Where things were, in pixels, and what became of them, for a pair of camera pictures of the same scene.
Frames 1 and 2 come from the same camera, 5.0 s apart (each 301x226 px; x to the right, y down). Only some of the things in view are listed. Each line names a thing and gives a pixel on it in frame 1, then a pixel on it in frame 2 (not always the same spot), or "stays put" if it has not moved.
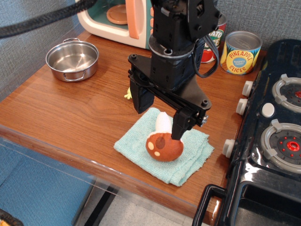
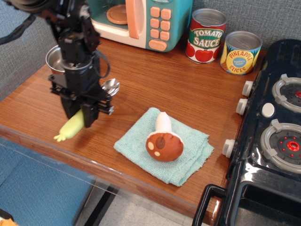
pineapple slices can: [241, 52] stays put
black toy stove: [264, 187] stays put
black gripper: [170, 74] → [80, 88]
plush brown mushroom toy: [160, 145] stays put
